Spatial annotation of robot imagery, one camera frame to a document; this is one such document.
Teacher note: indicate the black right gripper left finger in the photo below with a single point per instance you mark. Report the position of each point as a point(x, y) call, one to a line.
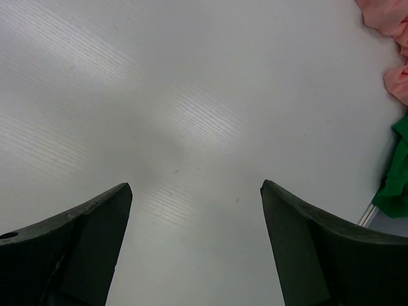
point(67, 259)

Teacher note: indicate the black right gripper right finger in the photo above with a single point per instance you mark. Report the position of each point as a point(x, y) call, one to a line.
point(322, 259)

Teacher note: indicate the green crumpled t shirt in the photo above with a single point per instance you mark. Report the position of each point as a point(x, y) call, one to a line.
point(391, 198)

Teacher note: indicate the aluminium right side rail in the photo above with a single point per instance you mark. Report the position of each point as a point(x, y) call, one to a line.
point(368, 216)

